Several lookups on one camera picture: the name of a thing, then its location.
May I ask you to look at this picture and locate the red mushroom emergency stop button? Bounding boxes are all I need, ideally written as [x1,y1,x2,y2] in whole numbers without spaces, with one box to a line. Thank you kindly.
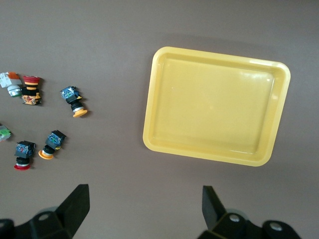
[20,75,42,106]

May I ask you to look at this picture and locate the white push button switch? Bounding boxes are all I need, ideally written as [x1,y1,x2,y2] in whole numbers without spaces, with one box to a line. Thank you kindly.
[0,71,22,98]

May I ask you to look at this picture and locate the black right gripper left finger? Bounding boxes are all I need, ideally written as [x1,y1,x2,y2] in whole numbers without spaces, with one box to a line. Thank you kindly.
[0,184,90,239]

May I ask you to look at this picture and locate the yellow push button switch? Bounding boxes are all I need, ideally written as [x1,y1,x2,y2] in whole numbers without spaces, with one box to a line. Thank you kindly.
[38,130,67,160]
[60,86,88,119]

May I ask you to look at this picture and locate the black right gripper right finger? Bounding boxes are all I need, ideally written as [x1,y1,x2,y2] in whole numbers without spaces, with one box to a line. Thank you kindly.
[199,185,303,239]

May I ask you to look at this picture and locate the green push button switch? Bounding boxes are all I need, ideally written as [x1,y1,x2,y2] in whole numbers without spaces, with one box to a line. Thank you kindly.
[0,123,13,142]

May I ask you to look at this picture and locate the red push button switch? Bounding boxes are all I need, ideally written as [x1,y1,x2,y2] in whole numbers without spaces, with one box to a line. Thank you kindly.
[13,140,36,171]

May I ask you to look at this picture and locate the brown table cover sheet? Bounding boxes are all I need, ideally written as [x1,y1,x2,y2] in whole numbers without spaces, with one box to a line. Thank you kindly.
[0,0,319,239]

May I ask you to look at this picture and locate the yellow plastic tray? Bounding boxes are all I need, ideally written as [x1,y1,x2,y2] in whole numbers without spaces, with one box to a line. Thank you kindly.
[142,46,292,167]

